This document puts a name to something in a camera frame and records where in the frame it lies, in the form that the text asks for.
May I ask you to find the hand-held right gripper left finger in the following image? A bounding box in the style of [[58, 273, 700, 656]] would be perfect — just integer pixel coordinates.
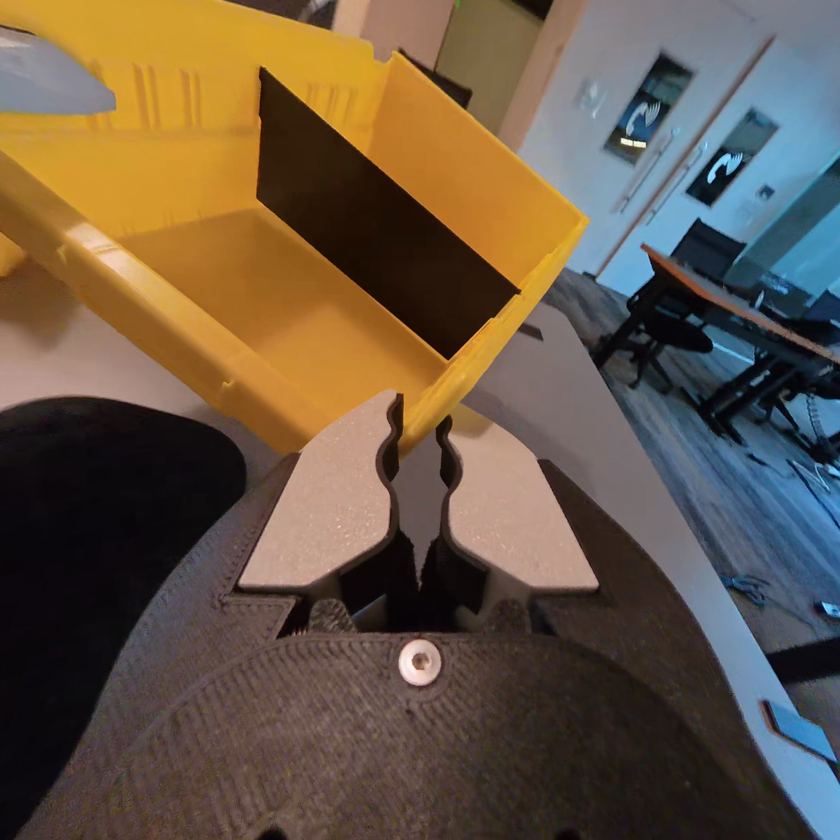
[[238, 390, 422, 618]]

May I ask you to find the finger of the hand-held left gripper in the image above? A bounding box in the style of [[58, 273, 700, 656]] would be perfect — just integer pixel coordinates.
[[0, 26, 118, 118]]

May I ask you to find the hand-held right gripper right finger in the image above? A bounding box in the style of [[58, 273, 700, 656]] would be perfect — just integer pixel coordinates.
[[423, 413, 599, 618]]

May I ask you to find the black quilted pad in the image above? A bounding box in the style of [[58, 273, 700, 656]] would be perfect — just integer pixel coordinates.
[[0, 395, 249, 840]]

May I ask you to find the black bin divider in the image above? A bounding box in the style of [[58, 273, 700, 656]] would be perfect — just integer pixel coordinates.
[[255, 66, 522, 361]]

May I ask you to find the wooden office desk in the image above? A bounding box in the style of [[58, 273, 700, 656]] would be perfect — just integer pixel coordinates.
[[640, 243, 840, 454]]

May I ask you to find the black office chair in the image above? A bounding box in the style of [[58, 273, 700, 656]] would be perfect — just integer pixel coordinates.
[[626, 220, 749, 389]]

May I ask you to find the dark door window with logo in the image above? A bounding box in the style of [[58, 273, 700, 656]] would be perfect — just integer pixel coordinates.
[[604, 52, 694, 165], [686, 108, 780, 207]]

